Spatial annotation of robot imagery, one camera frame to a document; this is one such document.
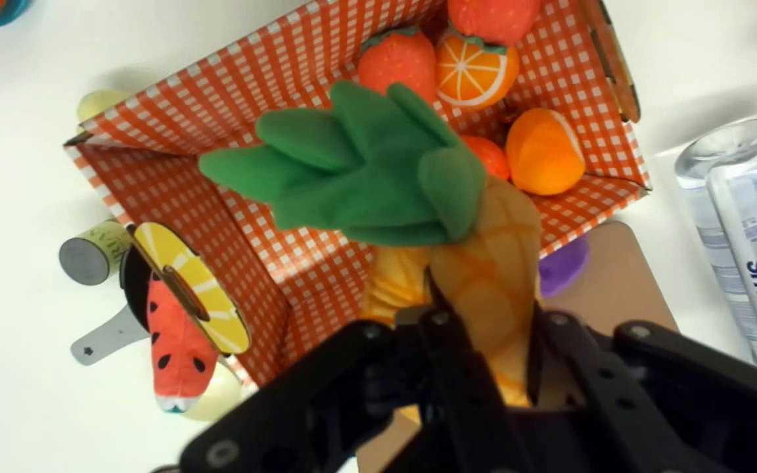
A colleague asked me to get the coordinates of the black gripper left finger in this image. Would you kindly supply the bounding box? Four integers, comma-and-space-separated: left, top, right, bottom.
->
177, 274, 526, 473

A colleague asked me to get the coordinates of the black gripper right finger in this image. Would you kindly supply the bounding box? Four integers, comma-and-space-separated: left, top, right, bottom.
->
524, 299, 757, 473

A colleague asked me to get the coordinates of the pineapple plush with green leaves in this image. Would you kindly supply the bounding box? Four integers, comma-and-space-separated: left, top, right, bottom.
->
196, 78, 547, 409

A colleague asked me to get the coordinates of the purple plush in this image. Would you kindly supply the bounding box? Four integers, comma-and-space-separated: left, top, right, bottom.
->
537, 235, 591, 299

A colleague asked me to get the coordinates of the red watermelon slice plush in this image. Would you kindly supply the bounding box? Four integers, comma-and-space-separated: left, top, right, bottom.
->
141, 277, 221, 415

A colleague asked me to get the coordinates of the small red-orange plush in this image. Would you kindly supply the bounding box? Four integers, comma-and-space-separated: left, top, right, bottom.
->
456, 132, 512, 183

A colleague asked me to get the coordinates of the orange half plush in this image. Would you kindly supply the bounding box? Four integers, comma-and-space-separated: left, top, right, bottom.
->
501, 106, 588, 197

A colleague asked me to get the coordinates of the red gingham cardboard box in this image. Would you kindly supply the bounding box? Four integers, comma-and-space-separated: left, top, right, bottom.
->
61, 0, 681, 473

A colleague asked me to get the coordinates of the red plush with green stem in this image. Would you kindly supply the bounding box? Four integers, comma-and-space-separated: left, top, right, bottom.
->
355, 24, 441, 106

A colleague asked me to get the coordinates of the orange slice plush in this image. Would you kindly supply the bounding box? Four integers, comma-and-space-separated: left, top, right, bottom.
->
434, 27, 524, 112

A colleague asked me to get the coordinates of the yellow banana plush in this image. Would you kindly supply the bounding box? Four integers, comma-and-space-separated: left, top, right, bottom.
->
74, 86, 132, 126

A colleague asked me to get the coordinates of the clear smartwater bottle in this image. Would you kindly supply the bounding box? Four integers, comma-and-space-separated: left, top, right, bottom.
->
673, 115, 757, 383

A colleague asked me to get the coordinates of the yellow lemon slice toy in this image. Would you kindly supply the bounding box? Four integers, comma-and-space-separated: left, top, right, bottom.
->
132, 220, 254, 358

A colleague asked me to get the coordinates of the black toy pan grey handle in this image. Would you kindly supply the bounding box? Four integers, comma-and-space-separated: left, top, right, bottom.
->
67, 248, 188, 371

